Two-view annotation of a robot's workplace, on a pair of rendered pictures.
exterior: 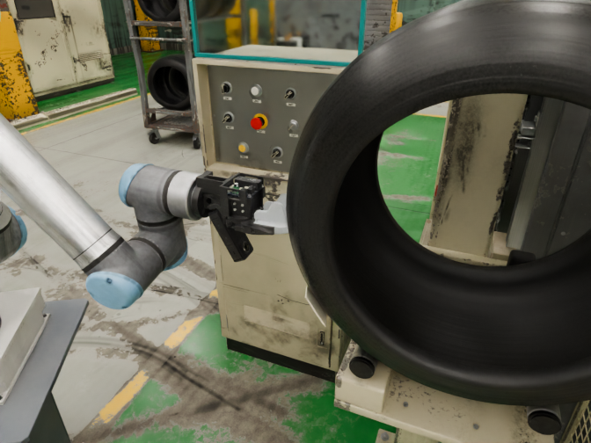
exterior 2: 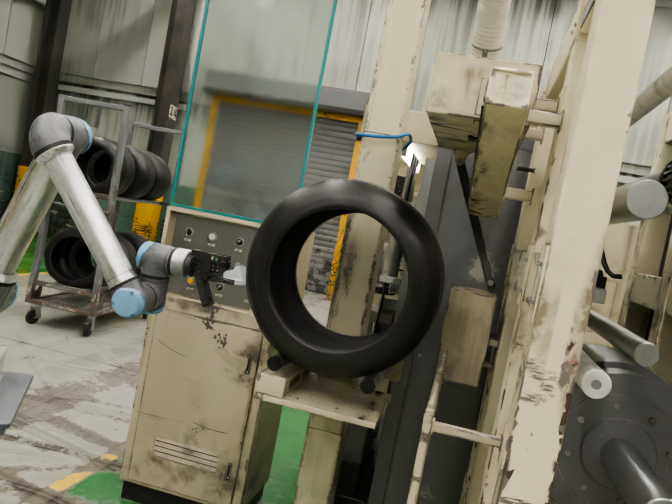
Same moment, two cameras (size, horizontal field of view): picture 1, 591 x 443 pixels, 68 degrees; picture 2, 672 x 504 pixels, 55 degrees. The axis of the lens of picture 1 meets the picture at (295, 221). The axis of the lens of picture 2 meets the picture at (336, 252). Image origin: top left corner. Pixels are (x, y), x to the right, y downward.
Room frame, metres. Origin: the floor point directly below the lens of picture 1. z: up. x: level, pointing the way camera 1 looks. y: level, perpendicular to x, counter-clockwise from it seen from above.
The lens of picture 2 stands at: (-1.33, 0.12, 1.35)
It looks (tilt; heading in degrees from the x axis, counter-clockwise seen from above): 3 degrees down; 349
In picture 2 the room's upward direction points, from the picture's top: 11 degrees clockwise
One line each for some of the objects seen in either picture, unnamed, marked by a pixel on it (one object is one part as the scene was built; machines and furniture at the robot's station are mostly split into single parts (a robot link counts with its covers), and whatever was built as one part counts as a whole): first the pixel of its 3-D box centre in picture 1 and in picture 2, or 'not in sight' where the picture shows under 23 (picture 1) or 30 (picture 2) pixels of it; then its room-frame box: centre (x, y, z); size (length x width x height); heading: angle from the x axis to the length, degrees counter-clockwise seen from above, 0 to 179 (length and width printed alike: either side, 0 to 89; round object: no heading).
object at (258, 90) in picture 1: (293, 221); (218, 359); (1.55, 0.01, 0.63); 0.56 x 0.41 x 1.27; 68
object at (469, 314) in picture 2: not in sight; (465, 334); (0.70, -0.74, 1.05); 0.20 x 0.15 x 0.30; 158
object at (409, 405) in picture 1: (446, 362); (327, 395); (0.64, -0.31, 0.80); 0.37 x 0.36 x 0.02; 68
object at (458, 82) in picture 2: not in sight; (480, 113); (0.41, -0.54, 1.71); 0.61 x 0.25 x 0.15; 158
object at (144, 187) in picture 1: (156, 190); (159, 258); (0.79, 0.28, 1.12); 0.12 x 0.09 x 0.10; 68
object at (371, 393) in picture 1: (380, 330); (287, 373); (0.69, -0.18, 0.84); 0.36 x 0.09 x 0.06; 158
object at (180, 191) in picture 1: (193, 195); (184, 263); (0.76, 0.20, 1.12); 0.10 x 0.05 x 0.09; 158
